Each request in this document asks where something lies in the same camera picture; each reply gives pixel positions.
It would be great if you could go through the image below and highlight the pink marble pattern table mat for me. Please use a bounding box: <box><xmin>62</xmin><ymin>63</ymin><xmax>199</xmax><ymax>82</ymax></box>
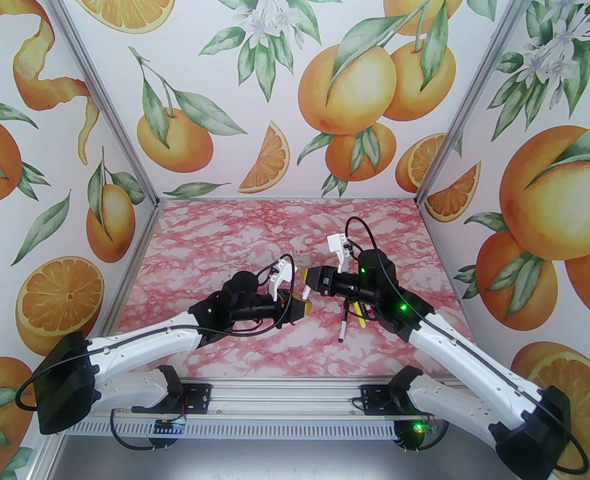
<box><xmin>106</xmin><ymin>198</ymin><xmax>491</xmax><ymax>381</ymax></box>

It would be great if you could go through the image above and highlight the small circuit board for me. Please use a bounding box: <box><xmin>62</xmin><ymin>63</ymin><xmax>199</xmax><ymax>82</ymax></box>
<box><xmin>154</xmin><ymin>417</ymin><xmax>188</xmax><ymax>436</ymax></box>
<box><xmin>395</xmin><ymin>419</ymin><xmax>438</xmax><ymax>444</ymax></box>

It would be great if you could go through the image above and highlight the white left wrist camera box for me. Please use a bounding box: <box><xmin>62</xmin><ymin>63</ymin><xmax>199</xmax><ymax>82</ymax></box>
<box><xmin>270</xmin><ymin>259</ymin><xmax>293</xmax><ymax>301</ymax></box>

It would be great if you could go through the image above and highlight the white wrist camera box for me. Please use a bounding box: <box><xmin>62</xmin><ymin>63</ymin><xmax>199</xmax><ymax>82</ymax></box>
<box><xmin>326</xmin><ymin>233</ymin><xmax>352</xmax><ymax>274</ymax></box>
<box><xmin>270</xmin><ymin>259</ymin><xmax>293</xmax><ymax>301</ymax></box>

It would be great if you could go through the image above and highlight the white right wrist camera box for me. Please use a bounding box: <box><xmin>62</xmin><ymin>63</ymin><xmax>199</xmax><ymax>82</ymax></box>
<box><xmin>326</xmin><ymin>233</ymin><xmax>352</xmax><ymax>274</ymax></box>

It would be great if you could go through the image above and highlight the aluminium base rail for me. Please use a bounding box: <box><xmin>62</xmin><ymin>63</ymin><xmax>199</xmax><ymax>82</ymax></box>
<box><xmin>50</xmin><ymin>360</ymin><xmax>523</xmax><ymax>426</ymax></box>

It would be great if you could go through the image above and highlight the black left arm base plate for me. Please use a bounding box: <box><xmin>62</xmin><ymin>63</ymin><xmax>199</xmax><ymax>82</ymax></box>
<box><xmin>175</xmin><ymin>383</ymin><xmax>212</xmax><ymax>414</ymax></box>

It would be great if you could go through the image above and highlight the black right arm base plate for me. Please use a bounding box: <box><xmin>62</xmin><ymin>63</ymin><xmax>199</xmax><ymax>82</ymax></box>
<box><xmin>360</xmin><ymin>384</ymin><xmax>411</xmax><ymax>416</ymax></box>

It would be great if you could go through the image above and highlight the perforated metal cable tray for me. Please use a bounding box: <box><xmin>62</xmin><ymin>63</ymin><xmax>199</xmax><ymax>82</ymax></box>
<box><xmin>67</xmin><ymin>420</ymin><xmax>401</xmax><ymax>440</ymax></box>

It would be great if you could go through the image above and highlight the black base cable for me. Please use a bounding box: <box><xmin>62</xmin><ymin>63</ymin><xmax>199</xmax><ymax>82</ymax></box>
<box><xmin>111</xmin><ymin>408</ymin><xmax>171</xmax><ymax>454</ymax></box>
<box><xmin>397</xmin><ymin>418</ymin><xmax>448</xmax><ymax>453</ymax></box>

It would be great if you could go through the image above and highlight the aluminium frame post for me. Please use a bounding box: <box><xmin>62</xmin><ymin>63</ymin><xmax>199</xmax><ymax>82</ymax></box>
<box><xmin>415</xmin><ymin>0</ymin><xmax>551</xmax><ymax>206</ymax></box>
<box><xmin>27</xmin><ymin>0</ymin><xmax>161</xmax><ymax>209</ymax></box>

